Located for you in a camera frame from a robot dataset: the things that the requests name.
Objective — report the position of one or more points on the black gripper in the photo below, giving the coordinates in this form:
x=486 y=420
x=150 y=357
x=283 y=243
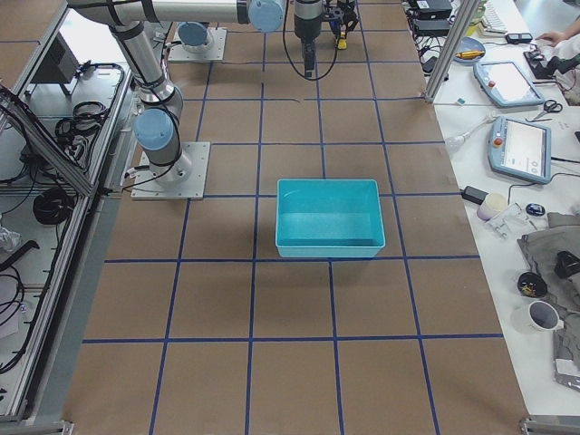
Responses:
x=304 y=26

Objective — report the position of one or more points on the yellow toy beetle car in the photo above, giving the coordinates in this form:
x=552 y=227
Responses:
x=341 y=41

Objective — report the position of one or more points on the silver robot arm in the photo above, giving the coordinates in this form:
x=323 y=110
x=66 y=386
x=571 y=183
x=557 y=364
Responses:
x=265 y=16
x=157 y=127

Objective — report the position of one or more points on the blue bowl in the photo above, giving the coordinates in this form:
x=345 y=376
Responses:
x=469 y=51

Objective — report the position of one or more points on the upper teach pendant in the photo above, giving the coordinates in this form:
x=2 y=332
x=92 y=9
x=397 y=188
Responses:
x=506 y=85

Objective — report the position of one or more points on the teach pendant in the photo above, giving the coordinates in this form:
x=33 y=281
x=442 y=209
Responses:
x=506 y=85
x=520 y=149

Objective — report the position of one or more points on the light blue plastic bin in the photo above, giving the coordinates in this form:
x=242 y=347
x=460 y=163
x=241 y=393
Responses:
x=328 y=218

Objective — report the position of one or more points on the lower teach pendant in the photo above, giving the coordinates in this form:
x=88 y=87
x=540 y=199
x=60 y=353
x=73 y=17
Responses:
x=520 y=149

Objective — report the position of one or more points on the black power adapter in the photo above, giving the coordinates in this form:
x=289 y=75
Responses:
x=473 y=195

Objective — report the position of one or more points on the scissors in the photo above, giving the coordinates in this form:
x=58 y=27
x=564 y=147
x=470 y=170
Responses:
x=549 y=106

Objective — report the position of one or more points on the grey cloth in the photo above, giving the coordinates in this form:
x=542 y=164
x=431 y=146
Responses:
x=553 y=256

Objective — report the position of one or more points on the white paper cup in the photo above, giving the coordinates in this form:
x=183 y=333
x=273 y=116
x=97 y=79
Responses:
x=536 y=317

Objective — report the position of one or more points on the aluminium frame post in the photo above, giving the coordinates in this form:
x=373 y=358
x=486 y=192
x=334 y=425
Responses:
x=467 y=9

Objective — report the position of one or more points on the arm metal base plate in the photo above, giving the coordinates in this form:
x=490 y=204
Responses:
x=186 y=179
x=212 y=49

